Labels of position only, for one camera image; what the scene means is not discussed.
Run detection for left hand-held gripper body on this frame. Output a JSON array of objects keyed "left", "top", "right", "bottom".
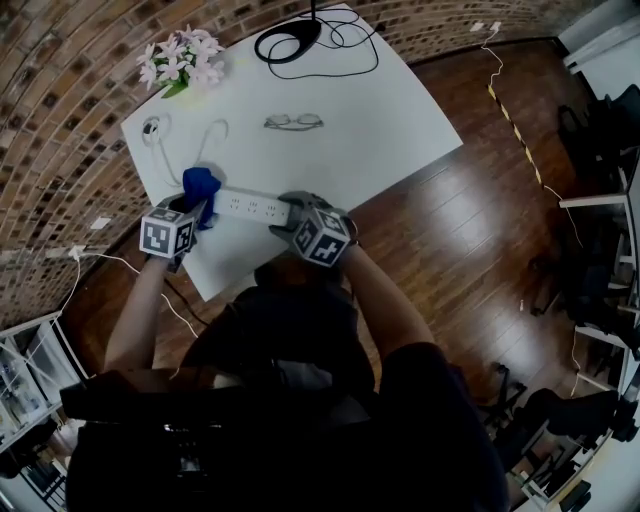
[{"left": 138, "top": 202, "right": 215, "bottom": 274}]

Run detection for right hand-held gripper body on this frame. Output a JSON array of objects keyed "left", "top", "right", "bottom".
[{"left": 291, "top": 194, "right": 360, "bottom": 270}]

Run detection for blue cloth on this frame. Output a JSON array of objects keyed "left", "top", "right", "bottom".
[{"left": 182, "top": 166, "right": 223, "bottom": 231}]

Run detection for white power strip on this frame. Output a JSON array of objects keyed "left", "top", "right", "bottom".
[{"left": 212, "top": 185, "right": 296, "bottom": 227}]

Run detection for person's right forearm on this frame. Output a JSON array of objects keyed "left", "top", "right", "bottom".
[{"left": 342, "top": 244, "right": 436, "bottom": 361}]

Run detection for person's left forearm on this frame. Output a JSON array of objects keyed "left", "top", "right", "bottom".
[{"left": 104, "top": 254, "right": 169, "bottom": 374}]

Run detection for thin-framed eyeglasses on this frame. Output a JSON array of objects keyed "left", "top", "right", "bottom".
[{"left": 263, "top": 112, "right": 325, "bottom": 133}]

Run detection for pink flowers in pot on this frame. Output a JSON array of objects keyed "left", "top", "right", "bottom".
[{"left": 136, "top": 24, "right": 226, "bottom": 99}]

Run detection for black desk lamp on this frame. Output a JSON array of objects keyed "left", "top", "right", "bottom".
[{"left": 253, "top": 0, "right": 324, "bottom": 64}]

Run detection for person's body in black clothing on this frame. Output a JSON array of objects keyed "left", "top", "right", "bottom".
[{"left": 64, "top": 259, "right": 509, "bottom": 512}]

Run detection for white metal shelf rack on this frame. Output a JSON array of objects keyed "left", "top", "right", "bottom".
[{"left": 0, "top": 312, "right": 91, "bottom": 451}]

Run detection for yellow black striped tape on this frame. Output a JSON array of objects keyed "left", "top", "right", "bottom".
[{"left": 487, "top": 83, "right": 545, "bottom": 190}]

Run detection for white office desk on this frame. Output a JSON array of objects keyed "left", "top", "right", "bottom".
[{"left": 558, "top": 192, "right": 640, "bottom": 401}]

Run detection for black office chair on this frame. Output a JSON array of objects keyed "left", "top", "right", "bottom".
[
  {"left": 519, "top": 387, "right": 640, "bottom": 446},
  {"left": 557, "top": 84, "right": 640, "bottom": 176}
]

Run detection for white power strip cable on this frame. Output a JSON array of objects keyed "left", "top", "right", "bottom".
[{"left": 141, "top": 113, "right": 230, "bottom": 189}]

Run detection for white floor cable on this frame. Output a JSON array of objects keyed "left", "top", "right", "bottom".
[
  {"left": 482, "top": 29, "right": 584, "bottom": 246},
  {"left": 79, "top": 249, "right": 199, "bottom": 381}
]

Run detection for white thin cable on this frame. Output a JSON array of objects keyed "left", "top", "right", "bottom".
[{"left": 22, "top": 257, "right": 81, "bottom": 361}]

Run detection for black lamp cable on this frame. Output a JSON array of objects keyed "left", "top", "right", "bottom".
[{"left": 267, "top": 7, "right": 386, "bottom": 80}]

